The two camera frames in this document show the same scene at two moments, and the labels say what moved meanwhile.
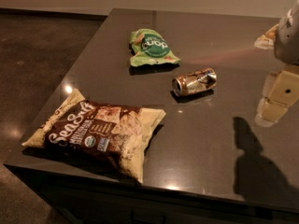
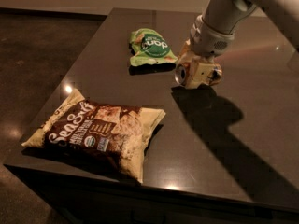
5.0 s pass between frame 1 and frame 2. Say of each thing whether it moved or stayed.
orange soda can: moved
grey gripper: moved
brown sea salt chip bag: stayed
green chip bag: stayed
